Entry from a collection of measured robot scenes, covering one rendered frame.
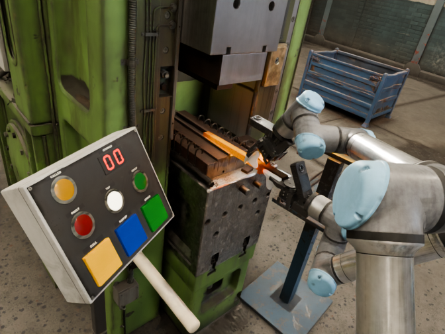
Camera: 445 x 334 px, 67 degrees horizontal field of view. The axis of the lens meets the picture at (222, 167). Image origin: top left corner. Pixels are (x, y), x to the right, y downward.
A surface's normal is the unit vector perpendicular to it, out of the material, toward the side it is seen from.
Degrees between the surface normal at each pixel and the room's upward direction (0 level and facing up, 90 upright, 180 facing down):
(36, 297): 0
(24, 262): 0
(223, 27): 90
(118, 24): 90
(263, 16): 90
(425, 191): 43
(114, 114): 90
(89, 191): 60
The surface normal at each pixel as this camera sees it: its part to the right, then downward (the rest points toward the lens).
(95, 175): 0.85, -0.15
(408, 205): 0.22, -0.13
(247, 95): -0.75, 0.25
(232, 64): 0.65, 0.47
